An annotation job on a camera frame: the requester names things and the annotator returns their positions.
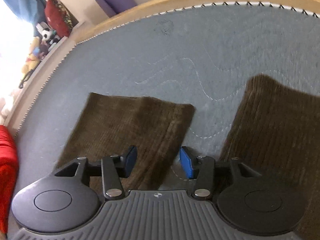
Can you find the wooden bed frame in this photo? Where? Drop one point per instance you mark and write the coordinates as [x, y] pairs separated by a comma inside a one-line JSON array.
[[81, 34]]

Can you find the dark red cushion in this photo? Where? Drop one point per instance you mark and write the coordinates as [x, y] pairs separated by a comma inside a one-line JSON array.
[[58, 18]]

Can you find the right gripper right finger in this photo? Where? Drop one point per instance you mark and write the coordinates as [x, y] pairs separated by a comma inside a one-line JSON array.
[[243, 197]]

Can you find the brown corduroy pants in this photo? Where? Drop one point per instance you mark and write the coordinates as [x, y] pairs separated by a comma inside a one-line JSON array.
[[276, 130]]

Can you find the red folded blanket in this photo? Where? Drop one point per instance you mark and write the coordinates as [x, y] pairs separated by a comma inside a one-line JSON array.
[[9, 173]]

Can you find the yellow plush toy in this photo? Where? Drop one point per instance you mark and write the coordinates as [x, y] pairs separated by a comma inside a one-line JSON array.
[[32, 60]]

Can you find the panda plush toy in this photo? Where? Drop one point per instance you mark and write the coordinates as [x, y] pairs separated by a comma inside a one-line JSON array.
[[48, 34]]

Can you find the grey quilted bed cover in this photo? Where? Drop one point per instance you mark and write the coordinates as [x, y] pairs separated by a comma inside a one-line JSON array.
[[202, 57]]

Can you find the blue curtain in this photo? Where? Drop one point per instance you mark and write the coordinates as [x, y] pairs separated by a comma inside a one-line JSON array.
[[31, 11]]

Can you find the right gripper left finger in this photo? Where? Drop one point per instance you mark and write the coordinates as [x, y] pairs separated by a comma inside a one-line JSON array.
[[70, 196]]

